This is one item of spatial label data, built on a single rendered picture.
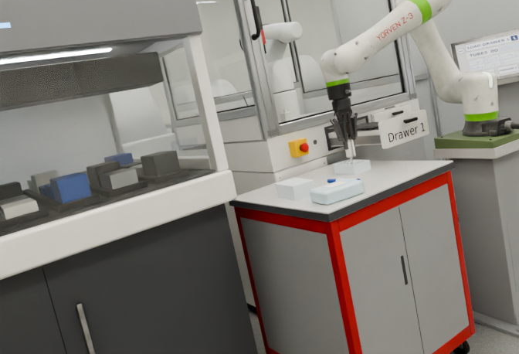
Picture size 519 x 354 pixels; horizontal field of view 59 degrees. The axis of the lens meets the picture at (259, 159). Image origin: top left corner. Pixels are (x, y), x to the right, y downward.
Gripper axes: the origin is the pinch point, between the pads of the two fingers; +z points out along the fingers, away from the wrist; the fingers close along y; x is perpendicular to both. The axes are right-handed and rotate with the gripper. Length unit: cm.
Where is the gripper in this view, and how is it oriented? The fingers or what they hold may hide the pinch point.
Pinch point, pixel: (350, 148)
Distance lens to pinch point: 187.6
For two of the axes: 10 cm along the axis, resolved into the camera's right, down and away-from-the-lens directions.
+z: 2.1, 9.7, 1.3
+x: -4.9, -0.1, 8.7
